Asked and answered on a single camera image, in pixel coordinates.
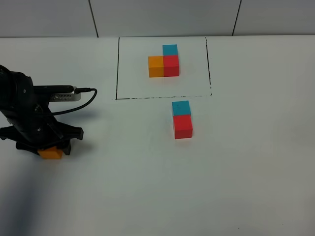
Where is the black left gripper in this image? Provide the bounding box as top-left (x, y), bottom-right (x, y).
top-left (0, 108), bottom-right (84, 155)

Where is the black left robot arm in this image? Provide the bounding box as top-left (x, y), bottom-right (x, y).
top-left (0, 66), bottom-right (83, 155)

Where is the template orange cube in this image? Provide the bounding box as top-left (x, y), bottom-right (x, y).
top-left (148, 56), bottom-right (164, 78)

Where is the template red cube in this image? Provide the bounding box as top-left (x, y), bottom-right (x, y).
top-left (163, 55), bottom-right (180, 77)

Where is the template blue cube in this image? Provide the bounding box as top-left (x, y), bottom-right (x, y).
top-left (162, 44), bottom-right (178, 56)

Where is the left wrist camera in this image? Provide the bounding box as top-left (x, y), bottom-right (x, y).
top-left (33, 85), bottom-right (81, 102)

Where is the black left camera cable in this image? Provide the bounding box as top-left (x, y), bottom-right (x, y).
top-left (50, 88), bottom-right (98, 116)

